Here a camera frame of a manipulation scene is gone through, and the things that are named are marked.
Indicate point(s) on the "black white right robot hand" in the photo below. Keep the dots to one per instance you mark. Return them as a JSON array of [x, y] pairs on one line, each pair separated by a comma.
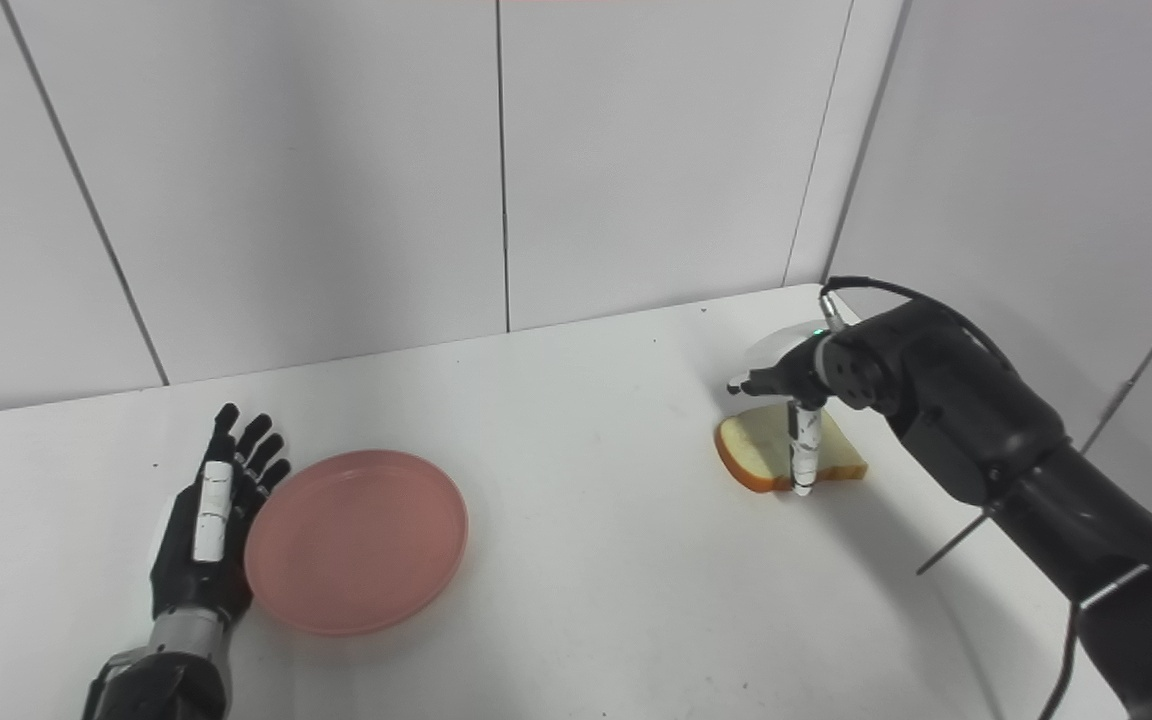
[[796, 375]]

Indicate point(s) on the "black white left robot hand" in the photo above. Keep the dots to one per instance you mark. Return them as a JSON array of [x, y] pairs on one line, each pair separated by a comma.
[[176, 560]]

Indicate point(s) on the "slice of bread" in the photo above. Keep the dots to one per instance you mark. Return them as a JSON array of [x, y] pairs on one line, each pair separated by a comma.
[[756, 445]]

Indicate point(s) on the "pink round plate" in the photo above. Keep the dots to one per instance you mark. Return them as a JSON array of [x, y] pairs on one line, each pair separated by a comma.
[[356, 545]]

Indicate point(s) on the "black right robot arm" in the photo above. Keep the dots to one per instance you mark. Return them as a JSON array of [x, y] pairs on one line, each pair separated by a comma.
[[976, 420]]

